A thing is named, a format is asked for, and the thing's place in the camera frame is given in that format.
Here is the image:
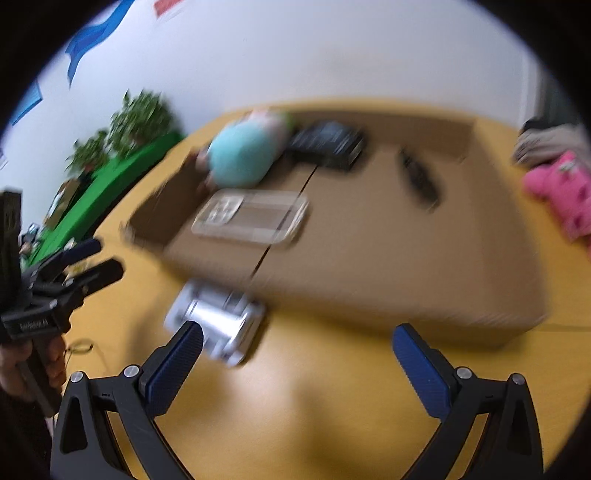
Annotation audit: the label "black remote control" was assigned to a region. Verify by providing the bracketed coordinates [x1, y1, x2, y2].
[398, 144, 440, 209]

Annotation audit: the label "green table cloth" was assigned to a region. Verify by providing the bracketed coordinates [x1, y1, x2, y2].
[25, 131, 186, 271]

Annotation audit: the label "clear plastic case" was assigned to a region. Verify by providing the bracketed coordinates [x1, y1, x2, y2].
[191, 187, 310, 251]

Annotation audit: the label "grey and white cloth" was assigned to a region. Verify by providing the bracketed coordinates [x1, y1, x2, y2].
[512, 117, 591, 168]

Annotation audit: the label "person's left hand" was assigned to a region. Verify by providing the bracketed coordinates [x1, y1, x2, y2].
[0, 336, 68, 398]

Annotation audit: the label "small blue wall poster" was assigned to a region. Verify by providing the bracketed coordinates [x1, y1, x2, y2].
[10, 82, 43, 126]

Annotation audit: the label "black rectangular box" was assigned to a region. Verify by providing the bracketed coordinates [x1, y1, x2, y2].
[287, 120, 369, 172]

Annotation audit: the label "red wall sticker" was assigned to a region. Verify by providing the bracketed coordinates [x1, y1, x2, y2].
[154, 0, 186, 18]

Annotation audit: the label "person's left forearm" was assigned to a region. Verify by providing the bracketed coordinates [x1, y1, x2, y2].
[0, 390, 54, 480]

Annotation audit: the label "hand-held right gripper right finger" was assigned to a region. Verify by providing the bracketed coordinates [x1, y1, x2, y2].
[392, 323, 544, 480]

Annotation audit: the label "small green potted plant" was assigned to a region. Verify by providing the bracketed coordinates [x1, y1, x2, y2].
[66, 130, 110, 175]

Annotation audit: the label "pink and teal plush toy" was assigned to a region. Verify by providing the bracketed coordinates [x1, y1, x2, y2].
[198, 107, 297, 189]

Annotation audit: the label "white and silver object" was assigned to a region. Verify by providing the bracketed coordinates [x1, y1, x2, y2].
[163, 278, 269, 368]

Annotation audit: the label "brown cardboard box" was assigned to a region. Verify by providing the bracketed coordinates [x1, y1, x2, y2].
[121, 107, 551, 350]

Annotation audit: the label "thin wire glasses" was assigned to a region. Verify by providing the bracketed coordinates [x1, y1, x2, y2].
[64, 338, 94, 357]

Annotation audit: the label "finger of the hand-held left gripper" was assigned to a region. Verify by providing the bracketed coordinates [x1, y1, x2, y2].
[45, 258, 125, 302]
[34, 238, 103, 283]

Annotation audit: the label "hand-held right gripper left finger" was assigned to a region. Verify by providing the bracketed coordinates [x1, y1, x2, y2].
[50, 320, 205, 480]

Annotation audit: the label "large green potted plant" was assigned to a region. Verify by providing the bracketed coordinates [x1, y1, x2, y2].
[110, 89, 175, 154]

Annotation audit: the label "yellow wooden desktop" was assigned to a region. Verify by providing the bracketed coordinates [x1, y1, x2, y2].
[60, 97, 591, 480]

